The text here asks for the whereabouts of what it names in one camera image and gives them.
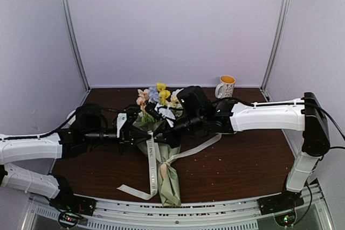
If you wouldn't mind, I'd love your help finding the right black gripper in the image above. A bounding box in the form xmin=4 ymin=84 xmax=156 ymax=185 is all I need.
xmin=150 ymin=111 xmax=205 ymax=148

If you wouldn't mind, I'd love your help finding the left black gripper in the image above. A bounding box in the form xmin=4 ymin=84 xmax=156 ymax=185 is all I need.
xmin=84 ymin=126 xmax=151 ymax=156

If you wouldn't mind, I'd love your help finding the white printed ribbon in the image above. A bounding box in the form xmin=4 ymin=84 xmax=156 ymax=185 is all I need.
xmin=117 ymin=132 xmax=222 ymax=207

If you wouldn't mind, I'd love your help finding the cream yellow rose stem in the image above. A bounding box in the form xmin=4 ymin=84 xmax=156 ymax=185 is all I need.
xmin=169 ymin=88 xmax=183 ymax=108

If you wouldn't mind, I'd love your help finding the peach flower stem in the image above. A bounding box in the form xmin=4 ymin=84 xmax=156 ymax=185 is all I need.
xmin=136 ymin=88 xmax=149 ymax=106

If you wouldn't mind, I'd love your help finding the bright yellow flower stem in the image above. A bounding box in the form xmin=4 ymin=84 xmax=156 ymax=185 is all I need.
xmin=156 ymin=82 xmax=171 ymax=104

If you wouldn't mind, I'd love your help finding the green and pink wrapping paper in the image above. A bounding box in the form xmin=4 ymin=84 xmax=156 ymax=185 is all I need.
xmin=135 ymin=112 xmax=181 ymax=207

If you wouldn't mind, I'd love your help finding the white patterned mug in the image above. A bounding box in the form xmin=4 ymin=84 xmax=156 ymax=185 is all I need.
xmin=215 ymin=75 xmax=236 ymax=99

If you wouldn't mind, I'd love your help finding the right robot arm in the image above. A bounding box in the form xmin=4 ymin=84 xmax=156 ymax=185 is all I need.
xmin=153 ymin=86 xmax=330 ymax=210

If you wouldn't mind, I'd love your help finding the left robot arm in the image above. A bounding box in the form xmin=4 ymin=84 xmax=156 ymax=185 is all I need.
xmin=1 ymin=103 xmax=150 ymax=211

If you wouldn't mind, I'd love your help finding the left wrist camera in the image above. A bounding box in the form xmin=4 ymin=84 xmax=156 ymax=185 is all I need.
xmin=116 ymin=113 xmax=127 ymax=138

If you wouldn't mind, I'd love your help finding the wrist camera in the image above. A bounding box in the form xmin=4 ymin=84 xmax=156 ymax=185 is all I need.
xmin=144 ymin=103 xmax=176 ymax=128
xmin=116 ymin=113 xmax=127 ymax=138

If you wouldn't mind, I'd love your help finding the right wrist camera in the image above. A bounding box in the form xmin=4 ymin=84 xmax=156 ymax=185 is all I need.
xmin=144 ymin=103 xmax=176 ymax=128

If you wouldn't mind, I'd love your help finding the left black cable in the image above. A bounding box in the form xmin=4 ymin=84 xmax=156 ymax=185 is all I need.
xmin=0 ymin=106 xmax=127 ymax=142

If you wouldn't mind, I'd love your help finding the black cable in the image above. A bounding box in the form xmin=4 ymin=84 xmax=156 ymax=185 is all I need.
xmin=0 ymin=106 xmax=127 ymax=142
xmin=304 ymin=95 xmax=345 ymax=151

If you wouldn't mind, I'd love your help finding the left aluminium frame post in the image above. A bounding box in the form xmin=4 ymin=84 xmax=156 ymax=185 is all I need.
xmin=56 ymin=0 xmax=91 ymax=92

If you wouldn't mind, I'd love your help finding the aluminium frame post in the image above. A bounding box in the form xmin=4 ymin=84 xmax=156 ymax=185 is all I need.
xmin=260 ymin=0 xmax=291 ymax=96
xmin=56 ymin=0 xmax=91 ymax=92

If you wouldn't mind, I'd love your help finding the aluminium front rail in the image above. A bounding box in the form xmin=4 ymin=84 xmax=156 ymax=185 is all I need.
xmin=19 ymin=183 xmax=335 ymax=229

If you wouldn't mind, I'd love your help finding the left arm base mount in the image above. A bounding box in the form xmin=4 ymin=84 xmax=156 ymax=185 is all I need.
xmin=50 ymin=176 xmax=96 ymax=216

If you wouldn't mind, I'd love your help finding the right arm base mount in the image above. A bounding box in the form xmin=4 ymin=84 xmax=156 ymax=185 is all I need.
xmin=258 ymin=190 xmax=304 ymax=215

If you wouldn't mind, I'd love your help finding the right black cable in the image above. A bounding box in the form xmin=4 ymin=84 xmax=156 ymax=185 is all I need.
xmin=304 ymin=95 xmax=345 ymax=151

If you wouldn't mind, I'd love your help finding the right aluminium frame post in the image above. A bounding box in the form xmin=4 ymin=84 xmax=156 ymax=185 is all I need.
xmin=260 ymin=0 xmax=291 ymax=96

